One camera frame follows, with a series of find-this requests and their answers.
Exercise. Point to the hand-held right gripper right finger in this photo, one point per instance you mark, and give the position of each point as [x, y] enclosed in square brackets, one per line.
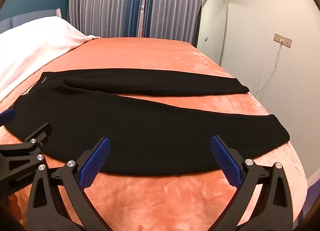
[226, 162]

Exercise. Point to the wall socket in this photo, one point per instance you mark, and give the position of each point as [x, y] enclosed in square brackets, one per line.
[285, 41]

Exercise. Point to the black pants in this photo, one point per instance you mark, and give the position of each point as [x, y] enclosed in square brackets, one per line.
[150, 130]

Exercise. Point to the white duvet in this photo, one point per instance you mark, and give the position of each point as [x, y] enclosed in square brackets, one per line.
[37, 45]

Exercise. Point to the standing mirror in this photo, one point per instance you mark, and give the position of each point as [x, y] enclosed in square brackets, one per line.
[211, 28]

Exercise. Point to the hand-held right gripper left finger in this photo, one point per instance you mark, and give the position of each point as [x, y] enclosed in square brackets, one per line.
[96, 162]

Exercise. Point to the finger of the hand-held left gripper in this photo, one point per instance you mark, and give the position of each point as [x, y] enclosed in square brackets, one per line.
[40, 133]
[8, 116]

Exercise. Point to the blue curtain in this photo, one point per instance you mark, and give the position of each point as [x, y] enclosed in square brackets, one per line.
[133, 3]

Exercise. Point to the grey pleated curtain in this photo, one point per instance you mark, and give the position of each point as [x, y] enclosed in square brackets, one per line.
[180, 5]
[97, 3]

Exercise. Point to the blue padded headboard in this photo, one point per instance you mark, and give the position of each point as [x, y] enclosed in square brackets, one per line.
[22, 19]

